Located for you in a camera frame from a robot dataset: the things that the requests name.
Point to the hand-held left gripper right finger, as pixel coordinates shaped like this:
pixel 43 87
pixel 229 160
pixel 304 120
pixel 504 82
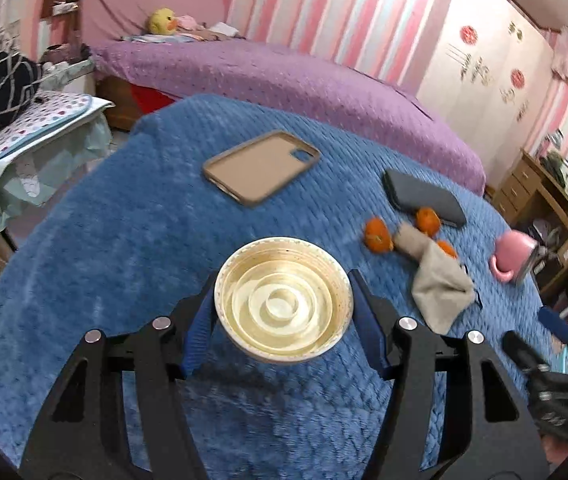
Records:
pixel 371 332

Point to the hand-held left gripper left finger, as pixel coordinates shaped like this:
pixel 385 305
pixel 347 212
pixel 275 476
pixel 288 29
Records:
pixel 197 332

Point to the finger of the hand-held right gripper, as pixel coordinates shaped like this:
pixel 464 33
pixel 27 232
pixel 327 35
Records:
pixel 556 324
pixel 521 352

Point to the cream ribbed bowl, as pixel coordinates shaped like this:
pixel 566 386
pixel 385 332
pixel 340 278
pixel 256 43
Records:
pixel 284 305

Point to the pink cup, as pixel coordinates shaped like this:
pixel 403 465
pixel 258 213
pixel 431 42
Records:
pixel 511 255

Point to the beige cloth pouch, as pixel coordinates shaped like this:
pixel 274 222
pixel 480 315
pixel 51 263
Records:
pixel 439 285

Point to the small orange tangerine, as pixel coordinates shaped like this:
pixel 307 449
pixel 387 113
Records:
pixel 448 249
pixel 378 236
pixel 428 220

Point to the blue fleece blanket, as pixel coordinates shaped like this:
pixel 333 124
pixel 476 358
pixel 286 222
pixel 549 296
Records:
pixel 113 240

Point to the wooden desk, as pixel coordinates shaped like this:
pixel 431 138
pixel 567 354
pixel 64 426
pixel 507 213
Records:
pixel 524 190

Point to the dark grey wallet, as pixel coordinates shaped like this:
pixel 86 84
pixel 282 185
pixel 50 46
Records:
pixel 421 195

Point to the tan phone case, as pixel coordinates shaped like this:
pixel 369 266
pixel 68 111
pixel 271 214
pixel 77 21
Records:
pixel 259 165

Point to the pale green sheet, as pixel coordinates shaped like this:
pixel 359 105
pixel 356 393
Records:
pixel 53 170

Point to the red cloth under bed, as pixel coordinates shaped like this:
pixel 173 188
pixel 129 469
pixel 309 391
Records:
pixel 151 99

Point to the polka-dot cushion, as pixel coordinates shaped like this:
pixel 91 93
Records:
pixel 28 130

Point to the purple dotted bed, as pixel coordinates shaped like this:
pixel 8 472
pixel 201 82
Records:
pixel 274 75

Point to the white wardrobe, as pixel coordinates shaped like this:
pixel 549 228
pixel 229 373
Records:
pixel 484 60

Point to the white bedside cabinet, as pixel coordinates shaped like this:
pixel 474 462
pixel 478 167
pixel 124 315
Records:
pixel 71 72

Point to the light blue cloth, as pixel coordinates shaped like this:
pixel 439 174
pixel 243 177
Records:
pixel 148 38

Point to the white folded cloth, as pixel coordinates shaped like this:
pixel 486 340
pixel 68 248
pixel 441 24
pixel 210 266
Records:
pixel 223 29

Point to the navy patterned cloth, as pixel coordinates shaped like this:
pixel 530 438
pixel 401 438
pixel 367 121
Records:
pixel 8 90

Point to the pink plush toy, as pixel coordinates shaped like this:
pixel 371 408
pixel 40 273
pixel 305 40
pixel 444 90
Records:
pixel 187 22

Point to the yellow duck plush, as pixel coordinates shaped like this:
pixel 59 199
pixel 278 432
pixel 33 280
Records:
pixel 162 21

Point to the pink covered headboard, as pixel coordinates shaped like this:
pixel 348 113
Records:
pixel 128 5

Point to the white power strip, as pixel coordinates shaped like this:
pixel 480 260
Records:
pixel 65 8

